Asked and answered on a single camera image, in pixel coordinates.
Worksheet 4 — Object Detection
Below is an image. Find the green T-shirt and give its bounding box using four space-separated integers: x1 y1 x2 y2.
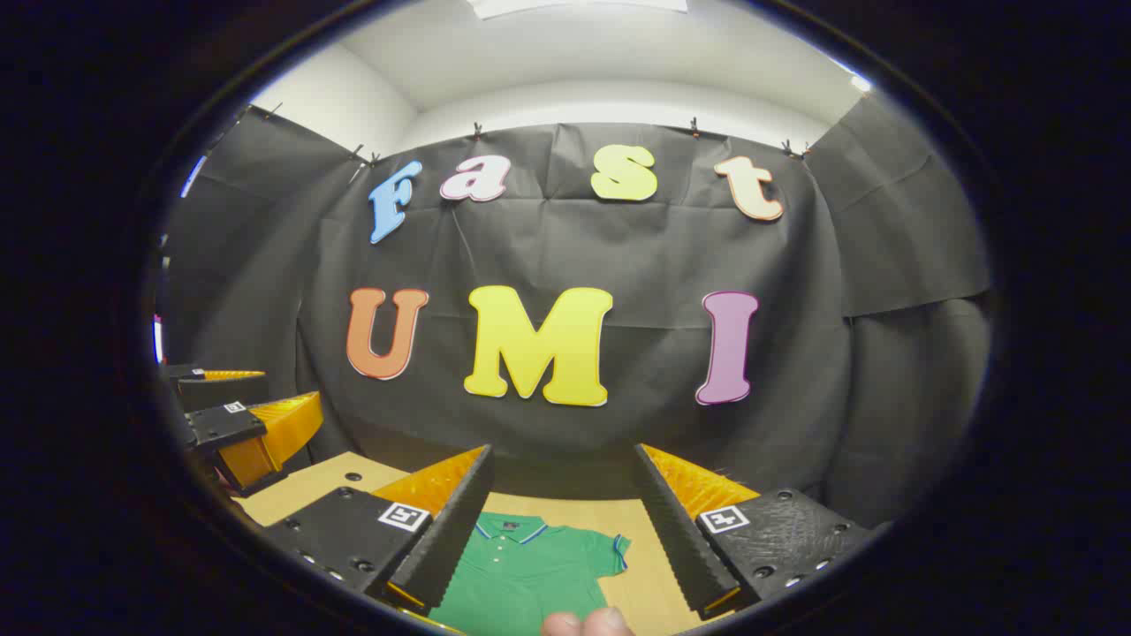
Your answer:
430 512 633 636

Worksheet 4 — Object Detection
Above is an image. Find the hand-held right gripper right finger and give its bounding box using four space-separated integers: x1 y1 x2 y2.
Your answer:
632 443 877 621

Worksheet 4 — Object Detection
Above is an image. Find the row of black cloth clips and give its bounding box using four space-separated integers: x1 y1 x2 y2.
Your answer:
261 102 816 169

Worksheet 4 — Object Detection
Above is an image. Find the black backdrop cloth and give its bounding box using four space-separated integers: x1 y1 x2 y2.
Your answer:
159 95 992 531

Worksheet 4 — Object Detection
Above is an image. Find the ceiling light panel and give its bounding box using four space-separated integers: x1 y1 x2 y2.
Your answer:
468 0 689 20

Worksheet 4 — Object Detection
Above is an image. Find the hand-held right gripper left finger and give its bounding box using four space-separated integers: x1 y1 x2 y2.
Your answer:
263 444 496 619

